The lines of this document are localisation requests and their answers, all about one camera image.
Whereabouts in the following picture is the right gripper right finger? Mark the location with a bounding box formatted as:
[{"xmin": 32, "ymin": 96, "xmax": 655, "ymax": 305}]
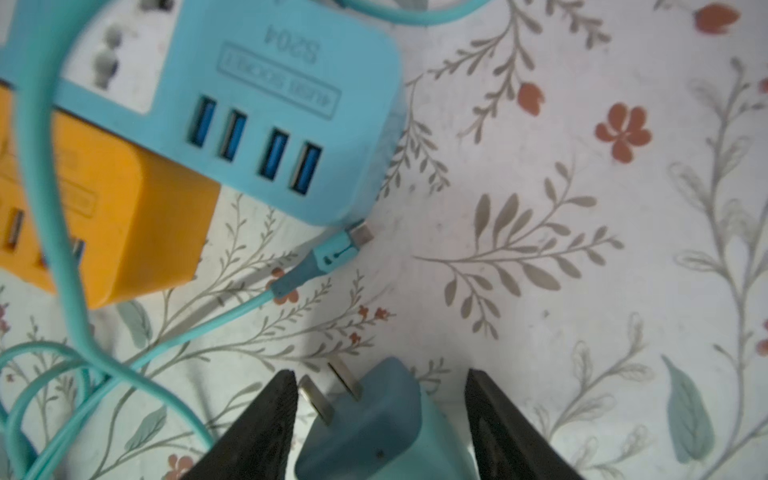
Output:
[{"xmin": 464, "ymin": 369, "xmax": 581, "ymax": 480}]

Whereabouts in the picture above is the teal power strip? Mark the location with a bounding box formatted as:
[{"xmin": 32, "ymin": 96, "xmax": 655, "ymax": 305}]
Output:
[{"xmin": 1, "ymin": 1, "xmax": 407, "ymax": 226}]

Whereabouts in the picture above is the teal usb charging cable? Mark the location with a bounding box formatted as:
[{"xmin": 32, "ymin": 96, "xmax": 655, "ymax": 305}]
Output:
[{"xmin": 0, "ymin": 0, "xmax": 493, "ymax": 480}]

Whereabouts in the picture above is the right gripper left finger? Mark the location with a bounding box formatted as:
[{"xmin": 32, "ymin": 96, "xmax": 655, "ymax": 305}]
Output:
[{"xmin": 184, "ymin": 370, "xmax": 298, "ymax": 480}]

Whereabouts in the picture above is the orange power strip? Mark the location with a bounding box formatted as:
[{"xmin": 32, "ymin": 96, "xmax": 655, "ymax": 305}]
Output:
[{"xmin": 0, "ymin": 83, "xmax": 222, "ymax": 311}]

